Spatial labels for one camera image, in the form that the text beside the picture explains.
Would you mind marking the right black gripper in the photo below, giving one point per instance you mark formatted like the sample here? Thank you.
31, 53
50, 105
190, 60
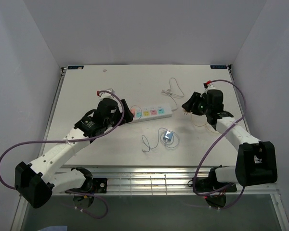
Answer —
190, 106

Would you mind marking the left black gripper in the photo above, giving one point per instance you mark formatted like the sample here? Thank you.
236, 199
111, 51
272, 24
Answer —
127, 116

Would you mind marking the white colourful power strip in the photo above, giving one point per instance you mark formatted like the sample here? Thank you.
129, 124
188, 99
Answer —
153, 112

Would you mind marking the yellow charger plug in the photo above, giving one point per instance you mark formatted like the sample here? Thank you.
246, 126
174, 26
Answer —
186, 112

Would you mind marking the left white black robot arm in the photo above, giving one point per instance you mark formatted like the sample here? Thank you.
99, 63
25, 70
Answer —
38, 180

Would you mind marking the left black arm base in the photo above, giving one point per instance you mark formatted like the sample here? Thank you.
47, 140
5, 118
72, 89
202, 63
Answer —
96, 185

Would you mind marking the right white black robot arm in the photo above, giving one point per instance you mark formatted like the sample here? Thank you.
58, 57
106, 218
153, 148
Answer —
256, 159

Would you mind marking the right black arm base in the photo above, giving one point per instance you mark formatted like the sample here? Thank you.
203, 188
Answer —
204, 185

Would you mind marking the blue charger plug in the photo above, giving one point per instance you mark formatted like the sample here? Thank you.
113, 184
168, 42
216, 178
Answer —
167, 136

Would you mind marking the right blue corner label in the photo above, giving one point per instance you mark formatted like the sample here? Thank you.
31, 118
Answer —
218, 66

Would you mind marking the blue corner label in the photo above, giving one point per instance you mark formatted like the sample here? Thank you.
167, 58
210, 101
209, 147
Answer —
218, 66
75, 67

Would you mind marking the left blue corner label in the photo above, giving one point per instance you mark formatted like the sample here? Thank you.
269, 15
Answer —
75, 67

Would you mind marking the blue cloth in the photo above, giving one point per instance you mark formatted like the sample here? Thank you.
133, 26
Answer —
55, 228

